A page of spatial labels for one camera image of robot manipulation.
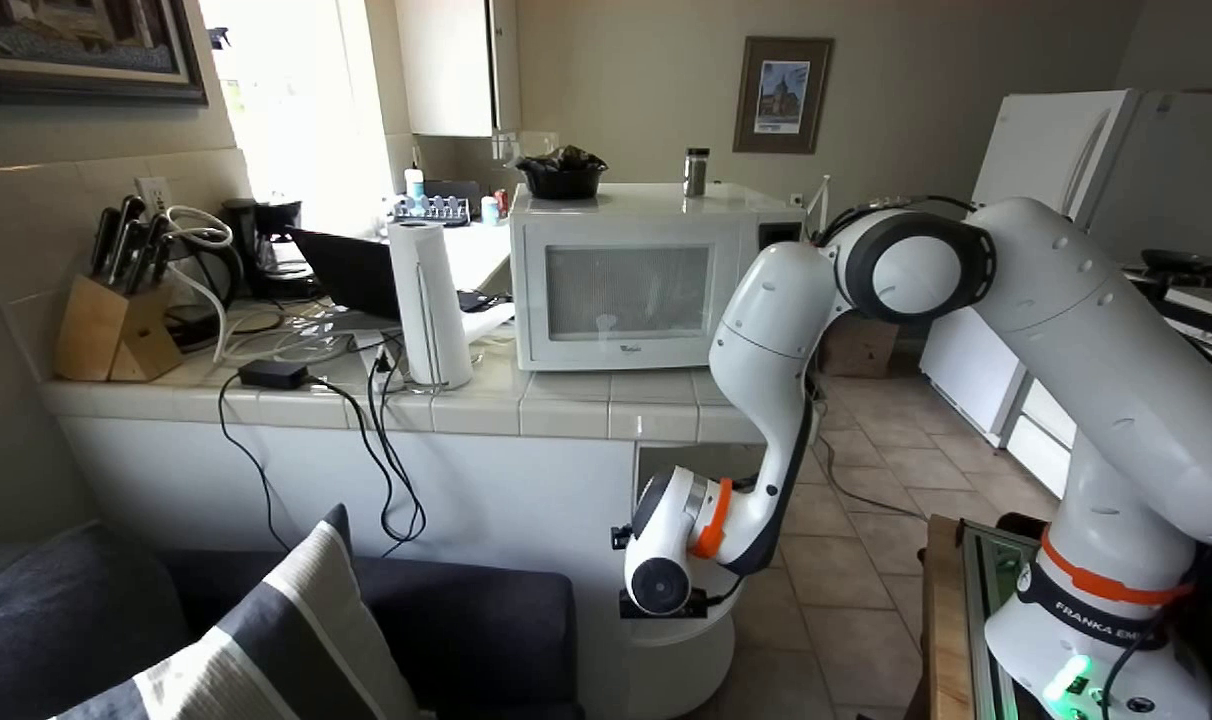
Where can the black bowl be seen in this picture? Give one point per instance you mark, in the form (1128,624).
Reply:
(561,179)

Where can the white microwave oven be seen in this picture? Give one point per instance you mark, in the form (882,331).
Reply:
(624,286)

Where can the large dark framed picture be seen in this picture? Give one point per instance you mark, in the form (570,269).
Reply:
(70,41)

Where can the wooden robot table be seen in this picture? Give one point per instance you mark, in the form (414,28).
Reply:
(948,624)

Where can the white refrigerator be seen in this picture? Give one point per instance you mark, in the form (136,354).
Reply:
(1029,144)

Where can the dish rack with dishes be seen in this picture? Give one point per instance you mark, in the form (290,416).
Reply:
(434,208)

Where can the black coffee maker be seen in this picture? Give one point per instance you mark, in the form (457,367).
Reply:
(261,247)

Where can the grey blue sofa cushion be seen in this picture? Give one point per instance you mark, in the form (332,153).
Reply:
(58,603)

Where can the metal travel tumbler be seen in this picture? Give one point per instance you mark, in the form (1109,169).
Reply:
(694,172)

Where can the wooden knife block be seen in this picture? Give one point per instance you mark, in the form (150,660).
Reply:
(107,340)

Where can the white paper towel roll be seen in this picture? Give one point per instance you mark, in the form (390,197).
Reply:
(431,305)

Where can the black power adapter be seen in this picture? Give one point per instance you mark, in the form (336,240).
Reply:
(275,373)

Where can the small brown framed picture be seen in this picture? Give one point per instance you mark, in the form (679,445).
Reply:
(780,95)

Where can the black laptop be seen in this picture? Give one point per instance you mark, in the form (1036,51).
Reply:
(349,275)

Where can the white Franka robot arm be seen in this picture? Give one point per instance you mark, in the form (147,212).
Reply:
(1098,373)

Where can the dark blue sofa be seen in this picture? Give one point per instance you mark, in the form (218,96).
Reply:
(487,640)

